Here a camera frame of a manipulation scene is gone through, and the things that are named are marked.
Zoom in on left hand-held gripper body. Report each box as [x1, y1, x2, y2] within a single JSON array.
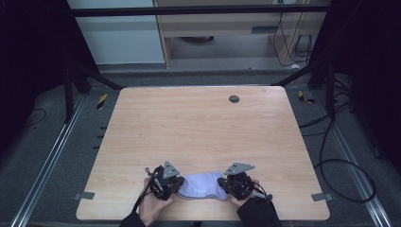
[[148, 161, 185, 201]]

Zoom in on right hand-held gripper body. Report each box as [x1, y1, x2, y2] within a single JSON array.
[[220, 162, 256, 201]]

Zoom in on lavender sock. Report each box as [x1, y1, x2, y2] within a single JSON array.
[[177, 170, 229, 200], [178, 192, 229, 201]]

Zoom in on person's right hand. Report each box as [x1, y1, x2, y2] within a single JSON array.
[[230, 179, 261, 208]]

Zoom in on person's left hand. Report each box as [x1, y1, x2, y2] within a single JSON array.
[[138, 177, 176, 227]]

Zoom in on yellow black hazard tape piece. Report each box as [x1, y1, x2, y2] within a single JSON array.
[[96, 93, 109, 111], [297, 90, 317, 105]]

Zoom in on white cabinet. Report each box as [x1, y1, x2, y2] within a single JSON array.
[[66, 0, 166, 65]]

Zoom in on light wooden desk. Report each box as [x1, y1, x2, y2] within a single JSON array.
[[153, 0, 330, 69]]

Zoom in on dark curtain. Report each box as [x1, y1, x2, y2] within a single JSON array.
[[0, 0, 97, 154], [310, 0, 401, 176]]

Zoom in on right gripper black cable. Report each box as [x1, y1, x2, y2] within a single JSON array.
[[249, 181, 274, 201]]

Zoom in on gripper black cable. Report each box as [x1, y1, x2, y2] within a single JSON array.
[[131, 166, 159, 213], [249, 181, 274, 201]]

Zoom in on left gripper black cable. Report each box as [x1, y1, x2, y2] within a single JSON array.
[[131, 166, 159, 213]]

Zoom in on grey table edge bracket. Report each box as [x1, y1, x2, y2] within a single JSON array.
[[310, 192, 334, 202], [73, 191, 96, 201]]

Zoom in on aluminium floor rail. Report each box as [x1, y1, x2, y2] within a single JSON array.
[[9, 94, 88, 227], [312, 90, 394, 227]]

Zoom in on black diagonal frame strut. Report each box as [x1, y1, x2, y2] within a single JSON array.
[[271, 61, 320, 88], [75, 63, 126, 91]]

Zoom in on black frame post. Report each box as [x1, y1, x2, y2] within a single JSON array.
[[325, 62, 337, 121], [63, 66, 76, 124]]

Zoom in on looped black floor cable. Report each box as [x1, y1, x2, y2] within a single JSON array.
[[314, 119, 376, 204]]

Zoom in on thin black floor cable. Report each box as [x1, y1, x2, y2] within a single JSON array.
[[25, 108, 47, 128]]

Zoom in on hanging black desk cable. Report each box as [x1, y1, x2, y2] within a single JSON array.
[[271, 11, 314, 68]]

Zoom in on black horizontal frame bar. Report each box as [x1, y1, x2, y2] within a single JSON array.
[[70, 4, 330, 17]]

